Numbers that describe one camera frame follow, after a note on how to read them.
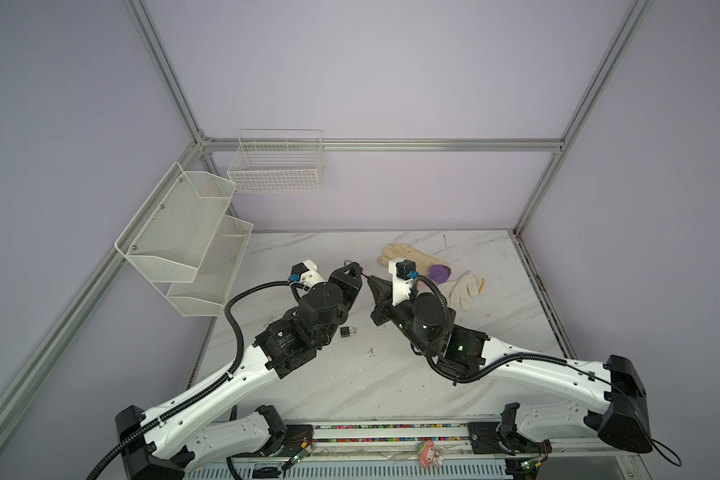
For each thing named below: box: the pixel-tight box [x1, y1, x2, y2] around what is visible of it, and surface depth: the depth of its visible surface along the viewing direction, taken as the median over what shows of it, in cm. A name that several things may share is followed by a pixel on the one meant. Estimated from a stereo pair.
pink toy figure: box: [418, 440, 435, 469], surface depth 71 cm
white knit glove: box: [449, 271, 485, 310], surface depth 104 cm
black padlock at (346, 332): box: [340, 326, 356, 338], surface depth 95 cm
